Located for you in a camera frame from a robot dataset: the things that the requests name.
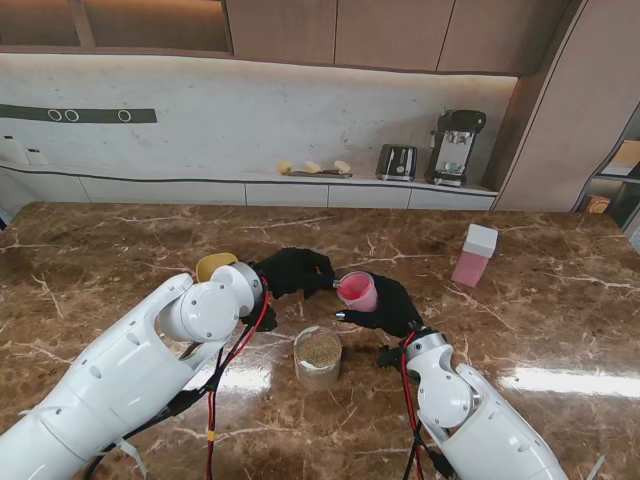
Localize red and black right arm cables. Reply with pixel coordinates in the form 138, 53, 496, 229
398, 332, 454, 480

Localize white counter with drawers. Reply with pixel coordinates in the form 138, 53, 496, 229
0, 163, 499, 211

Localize black and silver toaster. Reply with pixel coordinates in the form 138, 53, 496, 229
375, 143, 419, 182

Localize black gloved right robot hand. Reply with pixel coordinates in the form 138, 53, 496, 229
333, 273, 424, 339

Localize red and black left arm cables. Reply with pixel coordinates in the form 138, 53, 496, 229
82, 277, 274, 480

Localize small wooden box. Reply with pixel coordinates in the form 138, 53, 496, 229
582, 194, 612, 215

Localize black wall power strip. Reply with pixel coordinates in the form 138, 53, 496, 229
0, 103, 158, 125

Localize red and black arm cables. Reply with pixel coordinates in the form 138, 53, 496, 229
398, 332, 454, 480
82, 277, 274, 480

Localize tall brown cabinet panel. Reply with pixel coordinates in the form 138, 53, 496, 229
492, 0, 640, 214

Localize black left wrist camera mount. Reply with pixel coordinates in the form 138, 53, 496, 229
242, 304, 279, 332

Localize black espresso machine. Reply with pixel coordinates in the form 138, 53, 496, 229
423, 108, 488, 189

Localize yellow plastic bowl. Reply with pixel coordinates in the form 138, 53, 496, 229
195, 252, 238, 284

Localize brown wall cabinets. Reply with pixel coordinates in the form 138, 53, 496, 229
0, 0, 571, 77

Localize pink container with white lid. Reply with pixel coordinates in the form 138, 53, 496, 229
451, 223, 500, 289

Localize dark cutting board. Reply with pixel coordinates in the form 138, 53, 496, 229
288, 169, 353, 180

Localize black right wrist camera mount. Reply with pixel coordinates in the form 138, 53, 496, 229
377, 343, 405, 370

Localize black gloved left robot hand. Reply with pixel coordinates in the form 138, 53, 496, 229
252, 247, 337, 301

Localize dark open shelf unit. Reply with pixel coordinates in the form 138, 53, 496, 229
574, 102, 640, 232

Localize pink measuring cup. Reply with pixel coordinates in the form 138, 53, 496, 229
335, 270, 378, 313

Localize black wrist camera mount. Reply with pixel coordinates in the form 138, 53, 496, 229
242, 304, 279, 332
377, 343, 405, 370

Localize clear grain jar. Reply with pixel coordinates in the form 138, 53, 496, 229
292, 325, 344, 392

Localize tan book on shelf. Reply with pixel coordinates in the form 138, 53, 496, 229
607, 139, 640, 177

